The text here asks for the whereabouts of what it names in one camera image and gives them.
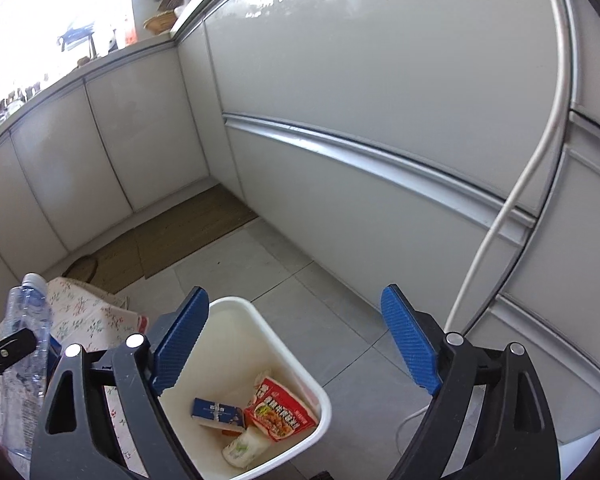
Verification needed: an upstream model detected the white cable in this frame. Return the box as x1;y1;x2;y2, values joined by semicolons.
395;0;570;456

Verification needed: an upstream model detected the clear plastic bottle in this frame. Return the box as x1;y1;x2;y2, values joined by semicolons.
0;272;56;461

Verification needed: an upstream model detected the white cabinet with drawers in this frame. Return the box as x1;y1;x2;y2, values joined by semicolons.
172;0;600;441

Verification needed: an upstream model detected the small blue carton box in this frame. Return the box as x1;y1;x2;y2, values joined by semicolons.
191;397;245;431

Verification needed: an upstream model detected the wicker basket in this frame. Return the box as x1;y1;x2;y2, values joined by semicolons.
144;10;178;35

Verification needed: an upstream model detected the brown floor mat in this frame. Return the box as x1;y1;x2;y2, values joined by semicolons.
62;182;258;293

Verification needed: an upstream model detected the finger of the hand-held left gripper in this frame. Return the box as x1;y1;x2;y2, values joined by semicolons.
0;327;37;388

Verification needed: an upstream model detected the floral paper cup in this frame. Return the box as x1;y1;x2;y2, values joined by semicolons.
222;427;272;467

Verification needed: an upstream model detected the red snack packet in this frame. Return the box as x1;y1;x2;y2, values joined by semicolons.
244;376;318;442

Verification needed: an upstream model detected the floral tablecloth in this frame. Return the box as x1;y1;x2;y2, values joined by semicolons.
0;277;151;480

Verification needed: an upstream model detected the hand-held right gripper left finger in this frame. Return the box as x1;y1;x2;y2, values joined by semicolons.
30;286;211;480

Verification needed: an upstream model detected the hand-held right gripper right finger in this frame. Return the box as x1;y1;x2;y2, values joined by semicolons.
380;284;563;480

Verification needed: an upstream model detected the white cabinet with doors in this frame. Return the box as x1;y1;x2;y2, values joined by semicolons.
0;35;213;291

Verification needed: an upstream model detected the cluster of counter jars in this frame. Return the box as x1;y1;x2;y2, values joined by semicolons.
0;82;46;131

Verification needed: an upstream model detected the white trash bin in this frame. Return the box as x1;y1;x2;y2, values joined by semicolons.
157;296;333;480

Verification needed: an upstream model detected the dark metal rack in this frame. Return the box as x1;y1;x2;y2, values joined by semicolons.
57;22;97;56

